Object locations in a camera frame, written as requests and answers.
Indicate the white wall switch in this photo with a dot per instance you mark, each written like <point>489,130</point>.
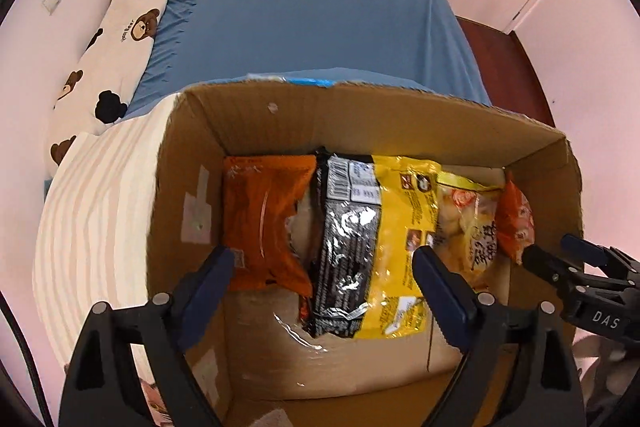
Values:
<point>51,1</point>

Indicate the printed cardboard box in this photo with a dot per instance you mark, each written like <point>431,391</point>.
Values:
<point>280,122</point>

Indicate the small orange snack packet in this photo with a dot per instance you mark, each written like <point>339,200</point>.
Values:
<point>515,217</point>

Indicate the pale yellow snack packet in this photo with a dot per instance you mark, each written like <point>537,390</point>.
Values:
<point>470,227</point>

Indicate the black snack packet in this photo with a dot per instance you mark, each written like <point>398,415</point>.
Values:
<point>345,247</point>

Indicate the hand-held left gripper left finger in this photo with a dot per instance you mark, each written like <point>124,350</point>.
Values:
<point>207,292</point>

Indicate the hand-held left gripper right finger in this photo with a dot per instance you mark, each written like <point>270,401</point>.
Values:
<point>440,292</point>

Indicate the bear print pillow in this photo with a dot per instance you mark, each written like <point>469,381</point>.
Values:
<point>115,57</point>

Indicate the striped blanket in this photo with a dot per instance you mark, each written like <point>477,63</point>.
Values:
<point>100,207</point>

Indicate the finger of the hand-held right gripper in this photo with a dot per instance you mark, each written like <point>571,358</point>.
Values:
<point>547,264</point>
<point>587,249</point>

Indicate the blue bed sheet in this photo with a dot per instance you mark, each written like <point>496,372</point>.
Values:
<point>310,7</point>

